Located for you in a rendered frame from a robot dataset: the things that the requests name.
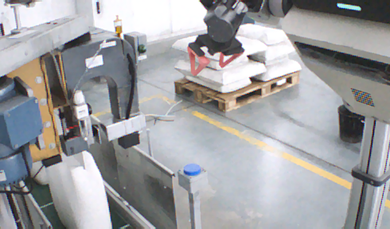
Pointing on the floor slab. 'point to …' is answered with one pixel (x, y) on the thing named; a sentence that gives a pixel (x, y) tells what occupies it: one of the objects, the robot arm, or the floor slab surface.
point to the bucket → (350, 125)
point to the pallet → (228, 102)
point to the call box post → (194, 210)
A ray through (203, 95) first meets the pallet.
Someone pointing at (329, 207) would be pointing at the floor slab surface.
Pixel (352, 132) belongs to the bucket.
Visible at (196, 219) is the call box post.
